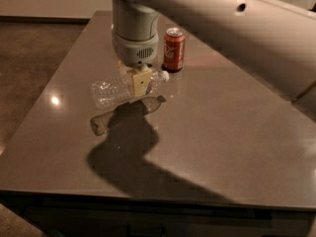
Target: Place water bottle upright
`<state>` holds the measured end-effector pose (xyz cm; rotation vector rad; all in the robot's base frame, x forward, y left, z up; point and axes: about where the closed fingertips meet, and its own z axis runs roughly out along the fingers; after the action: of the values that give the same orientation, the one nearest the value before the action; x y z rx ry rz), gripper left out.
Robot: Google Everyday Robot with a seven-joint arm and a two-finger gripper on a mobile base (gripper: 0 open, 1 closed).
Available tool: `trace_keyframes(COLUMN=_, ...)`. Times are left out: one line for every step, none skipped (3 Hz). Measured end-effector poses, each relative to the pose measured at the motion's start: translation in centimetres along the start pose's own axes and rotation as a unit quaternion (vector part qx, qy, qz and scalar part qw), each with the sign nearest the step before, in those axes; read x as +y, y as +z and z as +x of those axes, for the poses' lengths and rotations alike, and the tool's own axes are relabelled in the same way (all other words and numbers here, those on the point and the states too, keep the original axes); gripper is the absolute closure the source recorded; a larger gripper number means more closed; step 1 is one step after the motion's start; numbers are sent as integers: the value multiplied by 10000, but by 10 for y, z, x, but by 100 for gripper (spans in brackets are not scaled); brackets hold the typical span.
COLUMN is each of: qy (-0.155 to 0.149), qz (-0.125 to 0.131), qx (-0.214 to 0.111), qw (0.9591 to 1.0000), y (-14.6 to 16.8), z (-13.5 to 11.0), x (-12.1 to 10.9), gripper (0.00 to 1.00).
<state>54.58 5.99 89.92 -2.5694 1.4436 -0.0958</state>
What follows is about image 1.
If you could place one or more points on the black drawer handle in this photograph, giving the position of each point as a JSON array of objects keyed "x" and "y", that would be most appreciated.
[{"x": 132, "y": 231}]

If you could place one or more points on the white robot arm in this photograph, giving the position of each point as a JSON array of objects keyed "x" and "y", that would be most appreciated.
[{"x": 271, "y": 40}]

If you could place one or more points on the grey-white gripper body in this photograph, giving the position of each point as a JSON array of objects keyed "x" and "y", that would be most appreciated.
[{"x": 134, "y": 51}]

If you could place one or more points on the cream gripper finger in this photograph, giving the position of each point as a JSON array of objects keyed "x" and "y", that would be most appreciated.
[
  {"x": 124, "y": 73},
  {"x": 141, "y": 78}
]

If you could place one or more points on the red soda can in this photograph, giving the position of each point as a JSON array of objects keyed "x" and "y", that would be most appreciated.
[{"x": 174, "y": 49}]

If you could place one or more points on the clear plastic water bottle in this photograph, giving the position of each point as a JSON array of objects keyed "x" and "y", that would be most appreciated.
[{"x": 112, "y": 91}]

